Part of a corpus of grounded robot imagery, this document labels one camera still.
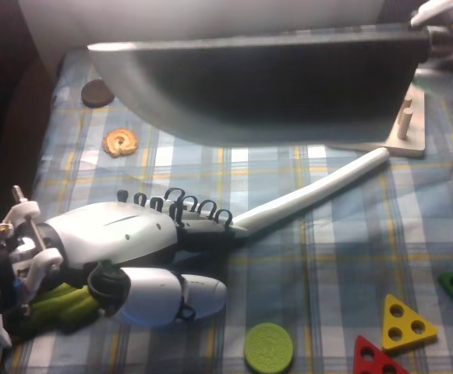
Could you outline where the orange-handled kitchen knife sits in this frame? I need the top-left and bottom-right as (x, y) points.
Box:
(87, 23), (453, 148)

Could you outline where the blue plaid table cloth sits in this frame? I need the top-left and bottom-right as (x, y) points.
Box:
(13, 23), (453, 374)

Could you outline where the leek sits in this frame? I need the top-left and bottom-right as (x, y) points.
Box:
(15, 149), (390, 340)

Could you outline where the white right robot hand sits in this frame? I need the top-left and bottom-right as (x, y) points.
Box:
(409, 0), (453, 30)

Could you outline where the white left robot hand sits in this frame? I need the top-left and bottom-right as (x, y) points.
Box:
(43, 186), (251, 330)

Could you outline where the brown round disc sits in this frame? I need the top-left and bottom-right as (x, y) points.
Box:
(80, 79), (115, 109)

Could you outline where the yellow triangle block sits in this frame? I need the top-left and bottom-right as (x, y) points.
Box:
(381, 294), (439, 351)

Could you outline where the wooden peg board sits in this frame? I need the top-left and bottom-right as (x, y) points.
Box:
(327, 87), (426, 159)

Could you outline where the red triangle block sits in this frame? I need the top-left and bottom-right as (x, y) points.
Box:
(352, 334), (410, 374)

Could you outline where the lime green round disc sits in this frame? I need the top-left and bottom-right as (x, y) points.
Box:
(243, 323), (294, 373)

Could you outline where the toy swirl cookie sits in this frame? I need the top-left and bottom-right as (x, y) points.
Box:
(101, 128), (140, 159)

